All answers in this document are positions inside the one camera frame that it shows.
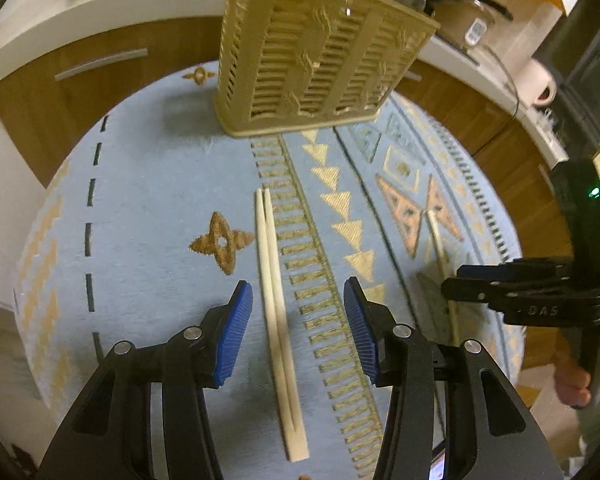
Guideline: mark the beige slotted utensil basket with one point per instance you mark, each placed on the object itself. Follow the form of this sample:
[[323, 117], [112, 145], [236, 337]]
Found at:
[[289, 65]]

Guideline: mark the white electric kettle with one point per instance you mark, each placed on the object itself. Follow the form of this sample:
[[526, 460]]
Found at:
[[535, 84]]

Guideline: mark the dark window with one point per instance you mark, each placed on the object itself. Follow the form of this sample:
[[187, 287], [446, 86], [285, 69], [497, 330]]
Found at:
[[571, 52]]

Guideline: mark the single pale chopstick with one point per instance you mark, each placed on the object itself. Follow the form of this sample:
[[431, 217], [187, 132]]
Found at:
[[444, 272]]

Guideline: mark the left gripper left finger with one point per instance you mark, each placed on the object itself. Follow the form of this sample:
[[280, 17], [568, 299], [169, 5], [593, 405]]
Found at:
[[106, 432]]

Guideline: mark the person's right hand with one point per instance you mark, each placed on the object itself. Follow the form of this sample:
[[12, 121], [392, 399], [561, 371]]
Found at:
[[571, 381]]

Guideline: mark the beige rice cooker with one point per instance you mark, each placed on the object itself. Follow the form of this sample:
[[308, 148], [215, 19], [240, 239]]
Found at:
[[463, 23]]

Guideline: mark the blue patterned round tablecloth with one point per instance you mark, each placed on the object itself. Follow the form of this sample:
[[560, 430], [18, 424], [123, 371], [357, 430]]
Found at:
[[151, 221]]

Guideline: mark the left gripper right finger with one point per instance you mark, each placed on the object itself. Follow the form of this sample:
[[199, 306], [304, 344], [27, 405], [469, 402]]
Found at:
[[490, 433]]

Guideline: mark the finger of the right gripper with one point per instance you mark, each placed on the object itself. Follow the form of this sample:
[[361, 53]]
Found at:
[[469, 283]]

